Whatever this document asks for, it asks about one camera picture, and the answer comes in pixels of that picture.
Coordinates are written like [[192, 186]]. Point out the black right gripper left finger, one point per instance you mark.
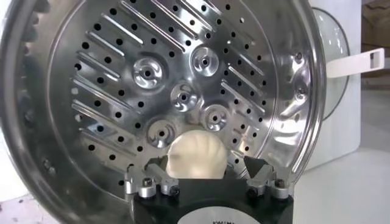
[[158, 178]]

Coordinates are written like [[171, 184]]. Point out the stainless steel steamer basket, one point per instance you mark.
[[283, 134]]

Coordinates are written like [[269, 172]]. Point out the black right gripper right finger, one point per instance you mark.
[[262, 178]]

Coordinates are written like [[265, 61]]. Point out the white steamed baozi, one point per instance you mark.
[[198, 155]]

